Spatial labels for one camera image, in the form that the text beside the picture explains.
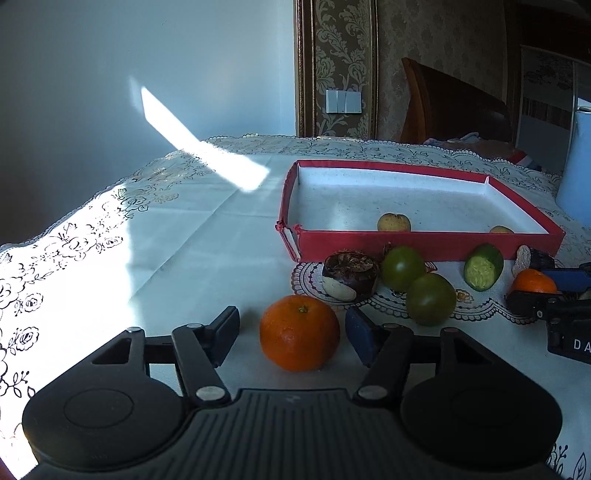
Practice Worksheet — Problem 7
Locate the red shallow cardboard box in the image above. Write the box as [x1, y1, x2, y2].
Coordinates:
[276, 160, 566, 262]

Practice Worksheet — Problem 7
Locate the small orange mandarin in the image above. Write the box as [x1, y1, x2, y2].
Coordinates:
[510, 269, 560, 296]

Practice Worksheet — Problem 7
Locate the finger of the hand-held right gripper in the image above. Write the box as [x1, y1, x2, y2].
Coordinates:
[505, 289, 552, 325]
[542, 262, 591, 295]

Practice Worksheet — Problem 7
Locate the patterned wardrobe door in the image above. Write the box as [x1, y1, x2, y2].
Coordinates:
[515, 44, 591, 148]

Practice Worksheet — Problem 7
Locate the green tomato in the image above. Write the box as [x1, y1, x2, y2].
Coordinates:
[381, 246, 427, 292]
[406, 273, 457, 326]

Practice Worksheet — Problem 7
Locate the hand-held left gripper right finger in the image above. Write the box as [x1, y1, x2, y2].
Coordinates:
[345, 307, 498, 408]

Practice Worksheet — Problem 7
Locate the large orange mandarin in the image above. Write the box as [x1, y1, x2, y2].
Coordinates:
[259, 295, 341, 373]

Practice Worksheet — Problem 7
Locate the striped colourful bedding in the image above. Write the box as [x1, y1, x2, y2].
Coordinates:
[425, 132, 546, 169]

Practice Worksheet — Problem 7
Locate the light blue jug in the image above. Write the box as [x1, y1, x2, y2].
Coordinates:
[555, 105, 591, 220]

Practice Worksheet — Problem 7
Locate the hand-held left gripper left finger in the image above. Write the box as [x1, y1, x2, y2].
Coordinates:
[90, 305, 241, 408]

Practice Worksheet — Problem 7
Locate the large cut brown mangosteen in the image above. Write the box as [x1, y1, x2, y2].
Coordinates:
[322, 250, 382, 304]

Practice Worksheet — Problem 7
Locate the white wall light switch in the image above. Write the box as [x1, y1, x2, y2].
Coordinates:
[326, 89, 363, 114]

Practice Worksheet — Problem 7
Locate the cut green cucumber piece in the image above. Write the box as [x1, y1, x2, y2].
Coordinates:
[464, 244, 504, 291]

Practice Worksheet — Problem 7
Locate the wooden bed headboard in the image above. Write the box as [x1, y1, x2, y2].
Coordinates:
[399, 57, 513, 145]

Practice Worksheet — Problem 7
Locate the gold framed floral wall panel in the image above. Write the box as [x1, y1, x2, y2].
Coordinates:
[294, 0, 380, 139]

